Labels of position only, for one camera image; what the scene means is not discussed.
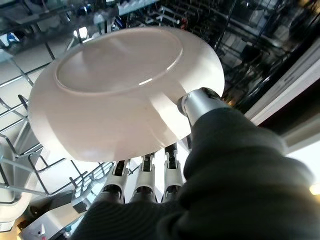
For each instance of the right robot hand dark palm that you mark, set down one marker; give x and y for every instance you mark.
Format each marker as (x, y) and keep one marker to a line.
(237, 187)

